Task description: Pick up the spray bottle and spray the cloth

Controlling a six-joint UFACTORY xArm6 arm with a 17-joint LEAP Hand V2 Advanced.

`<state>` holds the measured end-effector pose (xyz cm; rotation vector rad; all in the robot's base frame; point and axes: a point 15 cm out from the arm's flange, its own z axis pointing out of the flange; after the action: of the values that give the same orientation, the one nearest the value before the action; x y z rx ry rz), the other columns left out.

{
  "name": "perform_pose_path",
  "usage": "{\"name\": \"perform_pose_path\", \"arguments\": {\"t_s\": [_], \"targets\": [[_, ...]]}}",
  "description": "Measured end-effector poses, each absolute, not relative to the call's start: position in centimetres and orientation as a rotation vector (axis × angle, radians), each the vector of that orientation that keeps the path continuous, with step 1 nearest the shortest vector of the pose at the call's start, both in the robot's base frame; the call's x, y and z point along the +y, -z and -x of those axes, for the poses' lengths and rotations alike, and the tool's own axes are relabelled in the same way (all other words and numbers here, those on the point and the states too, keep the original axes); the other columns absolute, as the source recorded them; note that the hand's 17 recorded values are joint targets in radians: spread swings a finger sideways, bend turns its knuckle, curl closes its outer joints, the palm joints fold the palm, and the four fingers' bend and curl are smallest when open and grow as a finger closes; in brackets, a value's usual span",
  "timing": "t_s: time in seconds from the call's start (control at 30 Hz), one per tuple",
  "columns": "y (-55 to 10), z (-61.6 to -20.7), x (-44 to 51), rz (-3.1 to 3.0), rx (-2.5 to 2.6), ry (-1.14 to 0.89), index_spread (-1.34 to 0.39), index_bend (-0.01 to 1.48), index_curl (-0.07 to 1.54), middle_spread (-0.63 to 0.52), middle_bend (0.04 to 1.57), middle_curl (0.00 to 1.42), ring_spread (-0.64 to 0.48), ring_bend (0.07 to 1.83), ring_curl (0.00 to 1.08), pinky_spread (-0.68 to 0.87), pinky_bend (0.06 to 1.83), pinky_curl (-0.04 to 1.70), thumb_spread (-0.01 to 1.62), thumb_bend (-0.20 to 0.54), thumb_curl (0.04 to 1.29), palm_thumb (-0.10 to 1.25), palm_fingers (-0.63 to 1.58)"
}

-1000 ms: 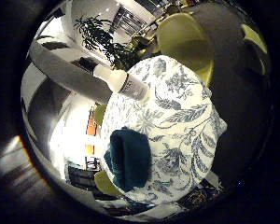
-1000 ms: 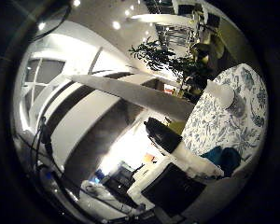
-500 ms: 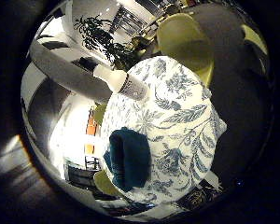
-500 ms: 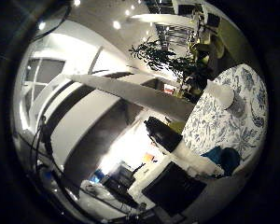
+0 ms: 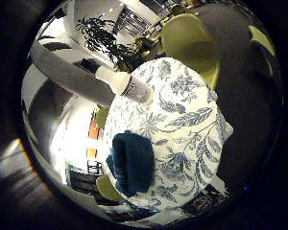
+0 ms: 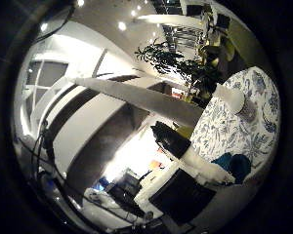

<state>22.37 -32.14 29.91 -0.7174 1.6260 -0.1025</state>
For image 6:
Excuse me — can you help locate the green leafy plant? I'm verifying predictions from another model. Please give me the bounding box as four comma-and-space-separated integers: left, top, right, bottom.
135, 38, 223, 101

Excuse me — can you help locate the blue striped cloth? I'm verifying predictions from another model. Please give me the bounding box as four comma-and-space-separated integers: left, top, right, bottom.
211, 151, 252, 185

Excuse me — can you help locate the blue container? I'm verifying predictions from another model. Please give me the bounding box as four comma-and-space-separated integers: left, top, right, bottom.
94, 177, 110, 193

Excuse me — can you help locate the thin black cable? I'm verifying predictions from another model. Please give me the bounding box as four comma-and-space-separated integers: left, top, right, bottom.
31, 120, 57, 183

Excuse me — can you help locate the white framed window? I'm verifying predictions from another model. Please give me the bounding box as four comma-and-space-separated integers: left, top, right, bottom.
21, 58, 71, 131

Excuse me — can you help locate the blue floral white tablecloth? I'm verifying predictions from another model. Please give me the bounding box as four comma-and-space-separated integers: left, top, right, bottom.
188, 66, 281, 184

